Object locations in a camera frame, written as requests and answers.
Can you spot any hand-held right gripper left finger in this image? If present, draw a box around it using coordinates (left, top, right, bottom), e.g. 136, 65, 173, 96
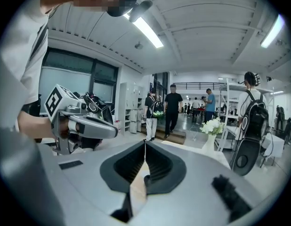
38, 140, 146, 226

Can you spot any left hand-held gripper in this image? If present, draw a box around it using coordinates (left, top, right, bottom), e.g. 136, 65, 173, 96
43, 83, 119, 156

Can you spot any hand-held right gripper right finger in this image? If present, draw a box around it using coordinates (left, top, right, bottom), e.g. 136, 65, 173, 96
136, 140, 274, 226

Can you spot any person's left forearm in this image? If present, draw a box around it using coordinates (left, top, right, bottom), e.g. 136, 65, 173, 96
17, 111, 57, 142

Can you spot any person's left hand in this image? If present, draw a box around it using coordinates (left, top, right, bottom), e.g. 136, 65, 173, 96
58, 119, 70, 140

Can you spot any white cubby cabinet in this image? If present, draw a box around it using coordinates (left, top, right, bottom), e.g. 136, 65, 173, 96
119, 81, 146, 136

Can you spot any white vase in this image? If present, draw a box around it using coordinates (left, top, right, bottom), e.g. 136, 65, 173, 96
201, 133, 217, 152

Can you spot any black and green backpack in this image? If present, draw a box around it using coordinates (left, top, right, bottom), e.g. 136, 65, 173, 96
150, 100, 165, 120

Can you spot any dark-framed window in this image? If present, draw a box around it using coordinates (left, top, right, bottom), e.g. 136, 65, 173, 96
38, 47, 120, 117

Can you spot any dark wooden step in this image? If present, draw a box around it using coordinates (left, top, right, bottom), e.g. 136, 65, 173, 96
140, 123, 186, 145

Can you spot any white flower bouquet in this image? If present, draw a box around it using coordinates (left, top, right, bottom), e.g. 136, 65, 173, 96
199, 117, 226, 137

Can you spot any person's white shirt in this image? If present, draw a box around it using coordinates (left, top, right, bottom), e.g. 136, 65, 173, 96
0, 0, 51, 105

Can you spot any long ceiling light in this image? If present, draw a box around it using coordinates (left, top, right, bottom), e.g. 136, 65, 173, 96
260, 14, 285, 49
123, 13, 164, 49

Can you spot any black head-mounted camera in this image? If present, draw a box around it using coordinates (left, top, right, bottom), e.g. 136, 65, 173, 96
128, 0, 154, 23

